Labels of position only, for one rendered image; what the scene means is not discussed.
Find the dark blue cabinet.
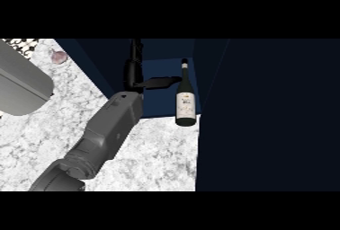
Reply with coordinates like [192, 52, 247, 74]
[53, 38, 230, 119]

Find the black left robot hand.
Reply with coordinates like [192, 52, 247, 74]
[122, 38, 183, 94]

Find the black and white patterned object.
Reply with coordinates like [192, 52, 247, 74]
[1, 38, 40, 60]

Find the dark green wine bottle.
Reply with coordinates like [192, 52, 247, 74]
[174, 57, 199, 128]

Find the pinkish garlic bulb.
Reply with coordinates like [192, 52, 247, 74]
[49, 49, 69, 65]

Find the grey rounded appliance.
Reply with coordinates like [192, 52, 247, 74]
[0, 39, 56, 117]

